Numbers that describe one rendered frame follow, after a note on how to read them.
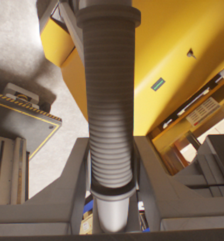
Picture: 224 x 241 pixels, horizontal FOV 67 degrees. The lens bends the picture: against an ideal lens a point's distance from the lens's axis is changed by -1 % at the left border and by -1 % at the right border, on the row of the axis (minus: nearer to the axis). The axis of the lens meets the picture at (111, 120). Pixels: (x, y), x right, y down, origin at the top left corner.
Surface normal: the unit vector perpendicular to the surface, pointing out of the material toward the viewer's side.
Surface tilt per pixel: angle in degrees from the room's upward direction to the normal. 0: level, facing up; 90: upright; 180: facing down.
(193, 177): 90
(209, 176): 90
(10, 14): 0
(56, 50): 22
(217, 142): 90
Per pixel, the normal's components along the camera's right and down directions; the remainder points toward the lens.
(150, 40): -0.54, -0.03
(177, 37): -0.28, 0.27
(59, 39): 0.03, 0.53
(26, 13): 0.31, 0.69
